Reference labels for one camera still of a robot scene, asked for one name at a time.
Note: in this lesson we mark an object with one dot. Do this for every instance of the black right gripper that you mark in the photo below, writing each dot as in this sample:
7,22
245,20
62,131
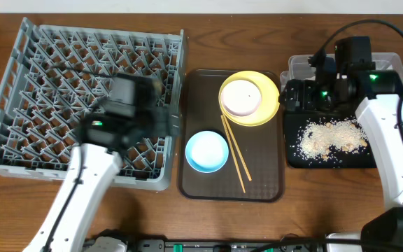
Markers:
307,87

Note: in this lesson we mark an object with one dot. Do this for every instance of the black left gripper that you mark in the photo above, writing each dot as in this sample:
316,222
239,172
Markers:
173,121

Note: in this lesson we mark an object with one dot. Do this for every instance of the rice and scraps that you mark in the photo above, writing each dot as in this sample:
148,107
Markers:
323,141

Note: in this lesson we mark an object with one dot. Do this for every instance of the white pinkish bowl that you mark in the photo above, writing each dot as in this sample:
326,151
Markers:
240,98

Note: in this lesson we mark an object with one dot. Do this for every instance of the light blue bowl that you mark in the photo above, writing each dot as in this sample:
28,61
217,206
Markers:
206,151

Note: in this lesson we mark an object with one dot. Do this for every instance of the patterned wooden chopstick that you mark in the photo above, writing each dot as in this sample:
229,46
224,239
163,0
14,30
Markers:
229,140

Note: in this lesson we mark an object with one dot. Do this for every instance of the plain wooden chopstick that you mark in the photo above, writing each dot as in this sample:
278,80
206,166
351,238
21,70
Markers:
237,147

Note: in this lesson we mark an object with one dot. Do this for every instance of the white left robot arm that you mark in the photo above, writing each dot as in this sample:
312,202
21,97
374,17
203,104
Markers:
114,124

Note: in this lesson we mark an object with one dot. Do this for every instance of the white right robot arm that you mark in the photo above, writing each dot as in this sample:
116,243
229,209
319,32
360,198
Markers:
382,121

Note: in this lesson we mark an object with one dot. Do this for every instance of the clear plastic waste bin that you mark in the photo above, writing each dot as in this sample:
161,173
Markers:
299,66

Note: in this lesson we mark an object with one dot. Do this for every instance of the black waste tray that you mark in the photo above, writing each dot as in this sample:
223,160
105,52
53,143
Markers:
292,123

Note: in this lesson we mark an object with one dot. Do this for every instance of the grey plastic dishwasher rack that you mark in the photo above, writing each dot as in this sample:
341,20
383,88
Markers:
54,77

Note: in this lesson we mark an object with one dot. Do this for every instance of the yellow round plate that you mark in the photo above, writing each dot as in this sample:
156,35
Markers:
269,105

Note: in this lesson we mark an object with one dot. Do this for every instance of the dark brown serving tray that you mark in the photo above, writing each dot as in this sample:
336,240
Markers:
254,175

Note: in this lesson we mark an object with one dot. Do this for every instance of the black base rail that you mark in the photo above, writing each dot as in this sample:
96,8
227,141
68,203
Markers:
149,243

